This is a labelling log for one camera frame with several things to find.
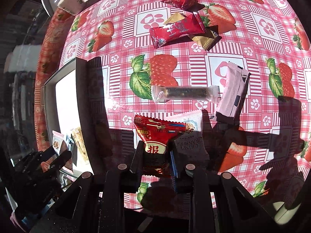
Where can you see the strawberry pattern tablecloth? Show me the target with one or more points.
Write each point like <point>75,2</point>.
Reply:
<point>263,36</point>

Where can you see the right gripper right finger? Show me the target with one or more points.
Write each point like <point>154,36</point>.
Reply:
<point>178,166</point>

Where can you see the yellow cake snack packet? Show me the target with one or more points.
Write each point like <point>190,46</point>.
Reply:
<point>79,141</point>

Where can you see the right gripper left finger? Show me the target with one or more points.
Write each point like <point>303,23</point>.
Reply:
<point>136,167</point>

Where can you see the red long candy packet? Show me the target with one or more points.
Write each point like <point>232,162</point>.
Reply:
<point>190,25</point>

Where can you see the clear dark snack bar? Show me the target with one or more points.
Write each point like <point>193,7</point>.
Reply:
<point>166,93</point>

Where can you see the gold candy packet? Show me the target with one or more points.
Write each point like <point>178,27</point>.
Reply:
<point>206,40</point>

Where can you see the red triangular snack packet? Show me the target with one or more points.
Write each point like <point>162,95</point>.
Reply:
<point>156,134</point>

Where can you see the white cranberry snack packet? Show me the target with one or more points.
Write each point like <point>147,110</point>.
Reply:
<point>57,141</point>

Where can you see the light blue wafer packet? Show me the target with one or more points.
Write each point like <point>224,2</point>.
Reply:
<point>72,147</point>

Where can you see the white shallow box tray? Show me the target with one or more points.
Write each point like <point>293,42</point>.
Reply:
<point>66,107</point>

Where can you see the pink wafer bar packet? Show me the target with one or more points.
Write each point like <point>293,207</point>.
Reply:
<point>231,103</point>

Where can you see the red twisted candy packet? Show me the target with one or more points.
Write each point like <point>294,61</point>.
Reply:
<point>185,5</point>

